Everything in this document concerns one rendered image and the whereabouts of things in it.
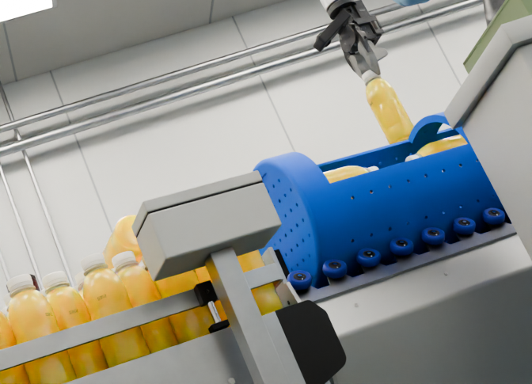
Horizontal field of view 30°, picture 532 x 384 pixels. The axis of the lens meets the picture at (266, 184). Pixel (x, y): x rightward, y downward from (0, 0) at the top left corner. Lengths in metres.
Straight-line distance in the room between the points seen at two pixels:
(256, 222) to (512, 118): 0.47
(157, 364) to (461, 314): 0.61
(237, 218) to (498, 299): 0.61
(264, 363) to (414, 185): 0.58
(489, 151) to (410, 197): 0.19
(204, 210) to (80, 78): 4.42
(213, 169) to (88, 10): 1.12
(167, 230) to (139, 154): 4.20
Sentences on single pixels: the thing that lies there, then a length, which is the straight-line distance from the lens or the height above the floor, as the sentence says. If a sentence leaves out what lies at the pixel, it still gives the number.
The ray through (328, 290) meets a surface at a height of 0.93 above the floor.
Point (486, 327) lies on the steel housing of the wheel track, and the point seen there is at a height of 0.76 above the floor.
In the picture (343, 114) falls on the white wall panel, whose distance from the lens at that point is 5.94.
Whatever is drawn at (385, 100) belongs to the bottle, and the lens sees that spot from 2.31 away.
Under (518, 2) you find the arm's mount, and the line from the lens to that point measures 1.70.
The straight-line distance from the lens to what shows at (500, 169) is 1.81.
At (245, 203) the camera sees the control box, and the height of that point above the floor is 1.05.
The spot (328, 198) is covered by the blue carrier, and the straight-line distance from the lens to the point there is 1.84.
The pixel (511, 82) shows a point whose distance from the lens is 1.68.
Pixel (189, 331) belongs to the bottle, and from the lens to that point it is 1.61.
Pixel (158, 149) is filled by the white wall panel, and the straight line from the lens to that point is 5.71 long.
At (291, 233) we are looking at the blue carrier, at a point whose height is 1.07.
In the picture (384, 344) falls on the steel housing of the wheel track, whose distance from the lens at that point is 1.79.
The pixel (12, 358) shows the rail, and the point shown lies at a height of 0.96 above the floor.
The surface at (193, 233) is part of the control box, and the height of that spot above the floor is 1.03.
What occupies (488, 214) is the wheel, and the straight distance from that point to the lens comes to 2.02.
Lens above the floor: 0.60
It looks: 18 degrees up
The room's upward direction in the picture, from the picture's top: 24 degrees counter-clockwise
